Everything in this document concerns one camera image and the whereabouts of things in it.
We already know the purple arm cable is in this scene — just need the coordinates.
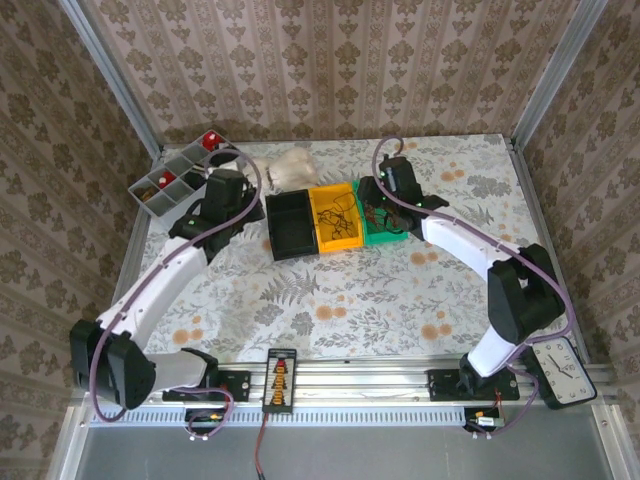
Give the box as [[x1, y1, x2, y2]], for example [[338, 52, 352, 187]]
[[91, 148, 265, 442], [374, 136, 575, 442]]

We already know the black thin cable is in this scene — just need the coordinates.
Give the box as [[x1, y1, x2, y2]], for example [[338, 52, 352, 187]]
[[313, 193, 359, 239]]

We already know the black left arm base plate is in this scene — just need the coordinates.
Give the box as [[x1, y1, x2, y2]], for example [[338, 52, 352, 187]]
[[162, 368, 252, 403]]

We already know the grey compartment organizer tray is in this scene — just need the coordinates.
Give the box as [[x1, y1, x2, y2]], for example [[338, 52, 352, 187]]
[[128, 130, 242, 219]]

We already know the brown thin cable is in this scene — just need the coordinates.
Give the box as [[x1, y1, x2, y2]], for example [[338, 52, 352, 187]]
[[363, 199, 407, 236]]

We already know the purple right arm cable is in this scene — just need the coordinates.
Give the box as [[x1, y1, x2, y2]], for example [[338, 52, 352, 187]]
[[374, 136, 575, 442]]

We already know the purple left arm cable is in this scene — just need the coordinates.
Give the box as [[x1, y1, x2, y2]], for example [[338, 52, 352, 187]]
[[91, 148, 265, 442]]

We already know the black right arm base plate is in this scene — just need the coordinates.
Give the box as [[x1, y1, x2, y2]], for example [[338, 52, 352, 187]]
[[428, 368, 522, 403]]

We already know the aluminium frame post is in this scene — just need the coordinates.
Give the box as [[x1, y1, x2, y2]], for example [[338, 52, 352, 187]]
[[510, 0, 610, 152], [58, 0, 165, 157]]

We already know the red and black power lead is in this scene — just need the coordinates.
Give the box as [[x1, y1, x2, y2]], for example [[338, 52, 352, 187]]
[[253, 412, 270, 477]]

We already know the yellow plastic bin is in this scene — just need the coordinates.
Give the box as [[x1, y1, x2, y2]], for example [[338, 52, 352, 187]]
[[307, 182, 366, 254]]

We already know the aluminium mounting rail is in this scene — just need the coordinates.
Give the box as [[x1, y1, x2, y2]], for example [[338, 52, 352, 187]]
[[73, 363, 617, 407]]

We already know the grey metal panel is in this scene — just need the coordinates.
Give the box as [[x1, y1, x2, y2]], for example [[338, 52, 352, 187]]
[[62, 423, 619, 480]]

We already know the white plush toy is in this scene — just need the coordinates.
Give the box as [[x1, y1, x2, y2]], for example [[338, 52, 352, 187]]
[[244, 146, 319, 194]]

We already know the black power distribution board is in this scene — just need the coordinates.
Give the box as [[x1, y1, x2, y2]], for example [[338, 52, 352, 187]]
[[262, 348, 299, 414]]

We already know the black framed white clock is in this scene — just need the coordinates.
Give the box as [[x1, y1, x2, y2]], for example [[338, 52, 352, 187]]
[[529, 335, 599, 412]]

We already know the black plastic bin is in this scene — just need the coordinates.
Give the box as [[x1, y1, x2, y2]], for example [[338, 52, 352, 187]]
[[264, 188, 320, 263]]

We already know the red thin cable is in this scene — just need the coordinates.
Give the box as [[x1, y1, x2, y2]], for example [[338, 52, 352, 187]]
[[364, 201, 397, 232]]

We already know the floral tablecloth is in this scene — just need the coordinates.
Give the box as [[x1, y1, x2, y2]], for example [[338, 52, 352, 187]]
[[115, 133, 572, 362]]

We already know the green plastic bin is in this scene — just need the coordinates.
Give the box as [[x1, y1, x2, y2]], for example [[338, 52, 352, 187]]
[[352, 177, 409, 247]]

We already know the black and white striped item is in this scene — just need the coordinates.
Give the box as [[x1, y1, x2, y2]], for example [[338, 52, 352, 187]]
[[183, 162, 209, 189]]

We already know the grey slotted cable duct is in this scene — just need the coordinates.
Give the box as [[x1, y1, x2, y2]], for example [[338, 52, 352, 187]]
[[88, 406, 502, 427]]

